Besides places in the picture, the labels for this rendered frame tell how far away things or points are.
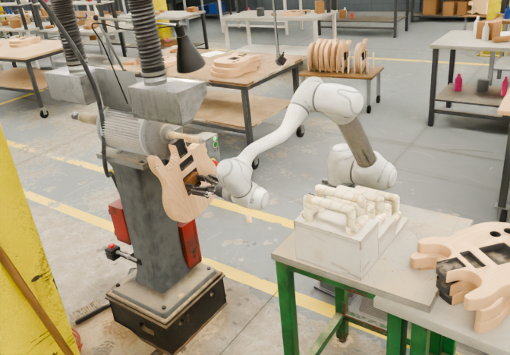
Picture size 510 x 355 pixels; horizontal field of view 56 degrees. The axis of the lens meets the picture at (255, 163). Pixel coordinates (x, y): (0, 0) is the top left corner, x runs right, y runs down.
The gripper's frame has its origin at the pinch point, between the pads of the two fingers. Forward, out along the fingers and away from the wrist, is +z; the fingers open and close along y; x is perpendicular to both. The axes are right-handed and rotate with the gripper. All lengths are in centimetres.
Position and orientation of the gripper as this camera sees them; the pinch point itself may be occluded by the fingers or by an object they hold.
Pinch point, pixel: (193, 181)
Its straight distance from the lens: 224.5
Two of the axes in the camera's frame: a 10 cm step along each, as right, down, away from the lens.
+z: -8.1, -1.7, 5.6
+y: 5.5, -5.3, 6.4
